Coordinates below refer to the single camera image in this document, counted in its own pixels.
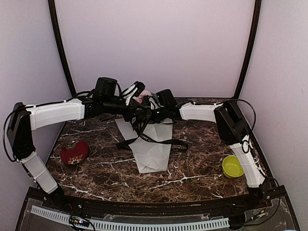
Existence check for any translucent white wrapping paper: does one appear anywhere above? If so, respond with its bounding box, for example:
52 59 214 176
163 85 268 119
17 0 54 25
115 119 173 174

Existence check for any black ribbon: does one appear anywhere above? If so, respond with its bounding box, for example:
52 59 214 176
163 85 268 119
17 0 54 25
116 109 188 152

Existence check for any black front rail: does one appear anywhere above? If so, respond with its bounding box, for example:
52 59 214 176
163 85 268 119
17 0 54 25
48 187 272 218

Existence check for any black frame post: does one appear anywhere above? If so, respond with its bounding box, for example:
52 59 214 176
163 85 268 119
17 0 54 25
233 0 262 99
48 0 77 96

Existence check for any yellow-green bowl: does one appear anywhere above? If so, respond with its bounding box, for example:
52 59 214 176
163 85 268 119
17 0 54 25
222 155 244 179

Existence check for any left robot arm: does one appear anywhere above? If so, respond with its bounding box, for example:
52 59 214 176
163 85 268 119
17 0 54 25
2 77 145 210

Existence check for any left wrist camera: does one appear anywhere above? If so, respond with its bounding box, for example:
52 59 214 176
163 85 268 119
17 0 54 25
122 81 145 106

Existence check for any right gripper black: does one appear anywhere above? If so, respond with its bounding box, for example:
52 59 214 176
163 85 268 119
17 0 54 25
138 106 169 124

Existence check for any red floral dish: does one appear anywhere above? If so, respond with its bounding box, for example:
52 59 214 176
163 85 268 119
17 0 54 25
61 141 89 165

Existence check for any right black frame post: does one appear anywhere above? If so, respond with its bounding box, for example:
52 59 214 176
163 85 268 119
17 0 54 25
233 0 262 99

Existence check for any left black frame post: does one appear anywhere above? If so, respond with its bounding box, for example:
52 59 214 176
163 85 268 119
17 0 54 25
48 0 77 96

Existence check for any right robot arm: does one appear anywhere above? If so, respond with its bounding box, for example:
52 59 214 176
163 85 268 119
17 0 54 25
150 89 265 188

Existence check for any pink peony fake stem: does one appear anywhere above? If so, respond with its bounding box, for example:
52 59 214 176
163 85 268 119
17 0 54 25
133 90 152 103

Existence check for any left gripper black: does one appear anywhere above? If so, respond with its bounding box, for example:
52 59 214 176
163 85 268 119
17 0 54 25
102 97 147 122

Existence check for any white slotted cable duct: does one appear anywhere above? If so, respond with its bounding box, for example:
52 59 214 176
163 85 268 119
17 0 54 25
30 205 230 231

